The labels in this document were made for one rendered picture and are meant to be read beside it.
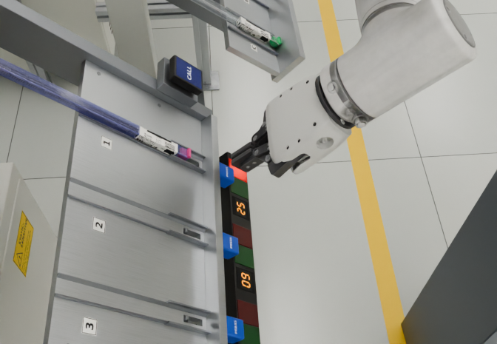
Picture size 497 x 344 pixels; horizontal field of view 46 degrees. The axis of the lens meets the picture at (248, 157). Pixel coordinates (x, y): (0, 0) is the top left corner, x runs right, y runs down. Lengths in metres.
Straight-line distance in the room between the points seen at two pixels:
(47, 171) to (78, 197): 1.11
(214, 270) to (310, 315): 0.79
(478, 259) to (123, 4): 0.71
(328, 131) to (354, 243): 0.91
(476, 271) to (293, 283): 0.58
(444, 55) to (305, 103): 0.17
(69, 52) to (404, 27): 0.40
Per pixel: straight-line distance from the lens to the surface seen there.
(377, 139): 1.77
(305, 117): 0.70
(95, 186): 0.66
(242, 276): 0.78
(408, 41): 0.63
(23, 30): 0.74
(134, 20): 1.00
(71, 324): 0.59
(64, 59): 0.77
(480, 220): 1.00
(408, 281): 1.55
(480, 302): 1.06
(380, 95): 0.65
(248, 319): 0.76
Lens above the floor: 1.37
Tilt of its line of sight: 55 degrees down
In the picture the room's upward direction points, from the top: straight up
